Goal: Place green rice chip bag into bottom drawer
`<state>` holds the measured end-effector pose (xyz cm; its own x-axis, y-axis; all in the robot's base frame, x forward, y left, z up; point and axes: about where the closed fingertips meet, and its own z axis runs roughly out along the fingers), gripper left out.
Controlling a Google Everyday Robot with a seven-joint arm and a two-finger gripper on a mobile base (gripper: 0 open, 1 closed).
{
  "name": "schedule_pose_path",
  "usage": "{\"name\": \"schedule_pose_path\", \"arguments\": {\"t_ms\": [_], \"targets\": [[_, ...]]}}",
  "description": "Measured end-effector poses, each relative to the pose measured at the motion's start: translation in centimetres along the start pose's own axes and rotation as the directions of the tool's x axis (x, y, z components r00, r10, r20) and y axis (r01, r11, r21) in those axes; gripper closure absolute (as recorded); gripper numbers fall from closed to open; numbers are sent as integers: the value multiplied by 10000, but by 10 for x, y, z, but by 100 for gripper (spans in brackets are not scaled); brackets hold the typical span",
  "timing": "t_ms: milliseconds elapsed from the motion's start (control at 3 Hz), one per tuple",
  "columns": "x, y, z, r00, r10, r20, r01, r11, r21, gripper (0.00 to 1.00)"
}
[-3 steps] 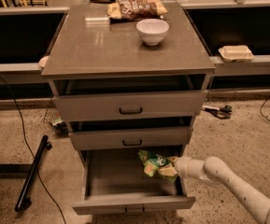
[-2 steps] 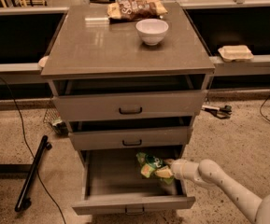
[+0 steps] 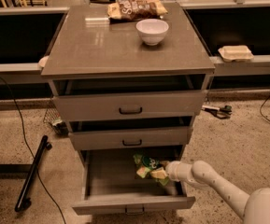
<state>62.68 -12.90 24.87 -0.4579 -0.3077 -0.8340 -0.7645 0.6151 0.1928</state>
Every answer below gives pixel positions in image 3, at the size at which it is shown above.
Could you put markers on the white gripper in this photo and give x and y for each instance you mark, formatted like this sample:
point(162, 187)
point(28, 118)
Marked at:
point(174, 170)

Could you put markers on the green rice chip bag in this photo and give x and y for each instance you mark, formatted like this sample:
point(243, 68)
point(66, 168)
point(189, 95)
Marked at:
point(147, 164)

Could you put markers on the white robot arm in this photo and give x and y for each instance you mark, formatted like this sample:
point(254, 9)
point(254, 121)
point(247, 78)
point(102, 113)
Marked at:
point(252, 208)

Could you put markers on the bottom drawer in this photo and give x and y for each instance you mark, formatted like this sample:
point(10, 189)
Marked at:
point(111, 184)

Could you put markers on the drawer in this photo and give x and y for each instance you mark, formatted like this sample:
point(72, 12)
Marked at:
point(111, 184)
point(130, 98)
point(124, 133)

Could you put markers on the middle drawer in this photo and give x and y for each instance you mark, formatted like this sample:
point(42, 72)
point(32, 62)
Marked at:
point(124, 133)

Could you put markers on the top drawer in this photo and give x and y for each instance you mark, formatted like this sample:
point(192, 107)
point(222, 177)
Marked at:
point(130, 98)

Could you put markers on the grey drawer cabinet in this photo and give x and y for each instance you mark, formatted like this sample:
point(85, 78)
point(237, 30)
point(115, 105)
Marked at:
point(89, 46)

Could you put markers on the brown snack bag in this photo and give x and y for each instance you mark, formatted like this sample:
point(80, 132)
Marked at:
point(134, 10)

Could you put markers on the scissors on floor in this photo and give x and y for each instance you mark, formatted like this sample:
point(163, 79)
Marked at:
point(218, 112)

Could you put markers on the white foam takeout container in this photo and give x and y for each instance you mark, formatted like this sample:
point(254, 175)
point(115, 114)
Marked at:
point(235, 53)

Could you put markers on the white bowl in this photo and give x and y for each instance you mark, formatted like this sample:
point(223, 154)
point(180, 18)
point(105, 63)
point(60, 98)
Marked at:
point(152, 31)

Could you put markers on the black stand leg with casters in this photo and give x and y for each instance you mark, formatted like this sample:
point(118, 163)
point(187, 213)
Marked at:
point(24, 201)

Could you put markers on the small round white object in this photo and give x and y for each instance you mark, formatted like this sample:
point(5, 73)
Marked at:
point(43, 62)

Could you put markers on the wire mesh basket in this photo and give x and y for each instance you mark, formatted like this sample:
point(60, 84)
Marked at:
point(53, 119)

